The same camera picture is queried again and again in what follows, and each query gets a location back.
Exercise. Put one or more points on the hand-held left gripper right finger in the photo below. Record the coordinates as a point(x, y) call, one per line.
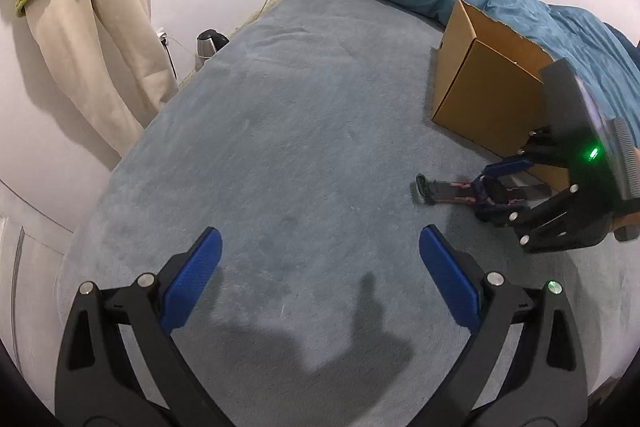
point(450, 277)

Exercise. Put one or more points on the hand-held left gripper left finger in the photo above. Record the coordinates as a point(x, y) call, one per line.
point(192, 277)

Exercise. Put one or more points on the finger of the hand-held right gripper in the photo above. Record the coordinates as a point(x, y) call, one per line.
point(555, 217)
point(510, 166)

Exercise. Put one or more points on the small action figure doll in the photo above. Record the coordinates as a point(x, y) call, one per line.
point(445, 192)

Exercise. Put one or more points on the brown cardboard box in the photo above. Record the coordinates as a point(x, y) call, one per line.
point(480, 97)

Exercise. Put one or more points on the white panelled door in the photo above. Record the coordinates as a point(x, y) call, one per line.
point(35, 282)

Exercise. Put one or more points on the grey fleece blanket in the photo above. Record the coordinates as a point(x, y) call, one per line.
point(300, 132)

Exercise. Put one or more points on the steel electric kettle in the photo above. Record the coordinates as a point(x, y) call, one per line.
point(207, 44)

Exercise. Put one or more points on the cream pants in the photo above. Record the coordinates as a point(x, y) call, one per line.
point(120, 32)

